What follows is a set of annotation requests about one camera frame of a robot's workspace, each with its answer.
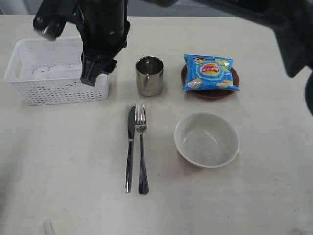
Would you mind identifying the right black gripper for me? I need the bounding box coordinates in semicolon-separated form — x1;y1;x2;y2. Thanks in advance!
75;0;130;86

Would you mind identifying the stainless steel cup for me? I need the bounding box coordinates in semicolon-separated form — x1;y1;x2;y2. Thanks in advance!
135;56;164;97

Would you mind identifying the white perforated plastic basket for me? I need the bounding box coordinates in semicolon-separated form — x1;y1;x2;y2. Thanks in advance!
4;37;109;105

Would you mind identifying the silver table knife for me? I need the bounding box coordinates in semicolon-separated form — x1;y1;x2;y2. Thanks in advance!
125;104;136;193

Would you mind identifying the silver fork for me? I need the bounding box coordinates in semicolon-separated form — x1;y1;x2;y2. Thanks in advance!
135;105;149;195

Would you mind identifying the blue chips bag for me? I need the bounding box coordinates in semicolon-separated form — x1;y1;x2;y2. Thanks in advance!
183;54;240;91

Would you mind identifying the dark brown round plate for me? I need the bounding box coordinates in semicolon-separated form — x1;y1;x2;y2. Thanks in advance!
181;65;240;100

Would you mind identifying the pale green ceramic bowl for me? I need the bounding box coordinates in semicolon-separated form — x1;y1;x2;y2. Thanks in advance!
174;112;240;168

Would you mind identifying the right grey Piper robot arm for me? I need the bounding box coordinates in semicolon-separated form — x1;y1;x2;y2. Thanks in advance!
199;0;313;77

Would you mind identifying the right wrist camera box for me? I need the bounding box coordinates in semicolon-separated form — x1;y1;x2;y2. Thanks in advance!
33;0;75;41

